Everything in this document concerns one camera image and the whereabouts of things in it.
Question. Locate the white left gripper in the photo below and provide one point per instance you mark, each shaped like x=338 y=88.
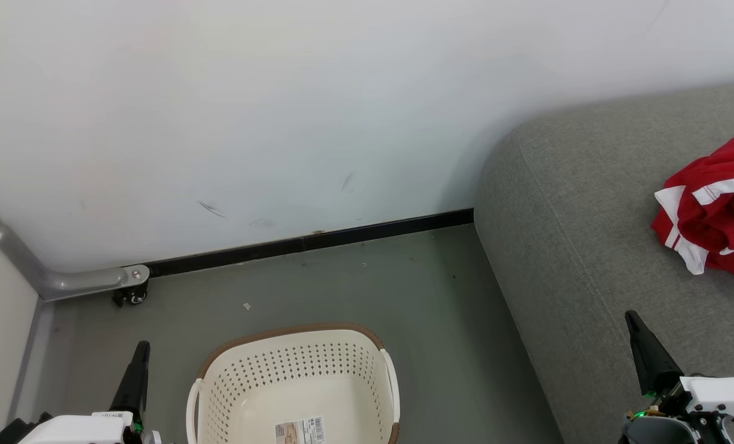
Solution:
x=77 y=430

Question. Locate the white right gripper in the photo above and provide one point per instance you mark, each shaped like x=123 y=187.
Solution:
x=721 y=398

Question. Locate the red white striped jersey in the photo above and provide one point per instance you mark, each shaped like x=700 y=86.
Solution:
x=712 y=240

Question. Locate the grey fabric sofa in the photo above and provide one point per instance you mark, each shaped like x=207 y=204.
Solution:
x=576 y=246

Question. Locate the black caster wheel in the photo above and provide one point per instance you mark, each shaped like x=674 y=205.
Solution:
x=132 y=297

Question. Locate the cream perforated laundry basket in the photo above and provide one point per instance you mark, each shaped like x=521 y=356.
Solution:
x=293 y=382

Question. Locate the printed paper label sticker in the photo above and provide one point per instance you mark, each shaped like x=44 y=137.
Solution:
x=299 y=431

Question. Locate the black baseboard strip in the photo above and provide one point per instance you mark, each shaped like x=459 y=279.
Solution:
x=317 y=240

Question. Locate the grey metal frame foot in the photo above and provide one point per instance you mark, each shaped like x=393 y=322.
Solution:
x=77 y=282

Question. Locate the black left wrist camera module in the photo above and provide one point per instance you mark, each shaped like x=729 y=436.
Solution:
x=15 y=433

